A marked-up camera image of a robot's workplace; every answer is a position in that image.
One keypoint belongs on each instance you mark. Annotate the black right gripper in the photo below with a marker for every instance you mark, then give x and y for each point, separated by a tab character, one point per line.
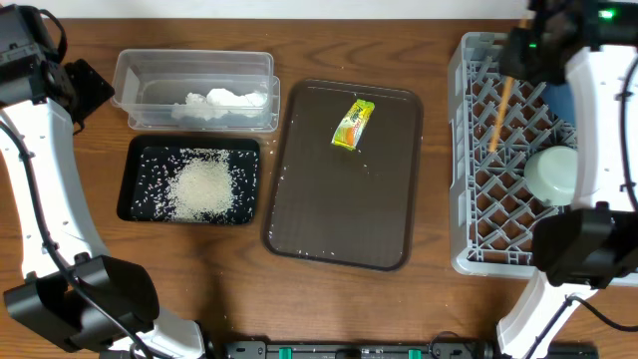
508	66

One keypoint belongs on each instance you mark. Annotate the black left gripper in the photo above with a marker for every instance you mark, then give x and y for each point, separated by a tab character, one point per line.
88	85

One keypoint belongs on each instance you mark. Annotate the dark blue plate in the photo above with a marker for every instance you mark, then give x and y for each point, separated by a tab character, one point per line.
560	101

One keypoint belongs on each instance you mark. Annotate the wooden chopstick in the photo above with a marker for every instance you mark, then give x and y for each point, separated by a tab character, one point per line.
506	91

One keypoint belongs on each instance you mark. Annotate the mint green bowl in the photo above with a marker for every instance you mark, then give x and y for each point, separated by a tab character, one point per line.
550	175

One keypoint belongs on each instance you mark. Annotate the white tissue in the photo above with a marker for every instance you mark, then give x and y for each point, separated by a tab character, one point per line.
218	103

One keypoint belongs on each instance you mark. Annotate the yellow green snack wrapper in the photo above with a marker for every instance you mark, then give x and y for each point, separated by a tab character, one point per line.
352	125

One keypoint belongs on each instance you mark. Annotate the pile of rice grains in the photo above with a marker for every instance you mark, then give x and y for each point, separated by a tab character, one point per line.
184	185

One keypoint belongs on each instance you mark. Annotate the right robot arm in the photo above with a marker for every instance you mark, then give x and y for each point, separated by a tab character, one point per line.
580	252

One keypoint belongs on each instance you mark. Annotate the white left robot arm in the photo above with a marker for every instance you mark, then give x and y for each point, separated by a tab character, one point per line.
74	294

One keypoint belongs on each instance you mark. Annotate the grey dishwasher rack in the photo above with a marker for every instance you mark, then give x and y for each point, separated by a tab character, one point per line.
492	212

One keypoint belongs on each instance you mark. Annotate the black waste tray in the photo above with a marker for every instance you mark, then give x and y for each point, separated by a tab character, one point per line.
139	143

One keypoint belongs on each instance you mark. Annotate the clear plastic bin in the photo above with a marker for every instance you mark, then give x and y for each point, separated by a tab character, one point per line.
149	82

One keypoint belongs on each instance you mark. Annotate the dark brown serving tray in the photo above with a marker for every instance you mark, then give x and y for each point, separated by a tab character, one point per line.
332	205

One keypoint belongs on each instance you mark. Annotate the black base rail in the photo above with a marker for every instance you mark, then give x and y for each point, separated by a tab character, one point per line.
442	350

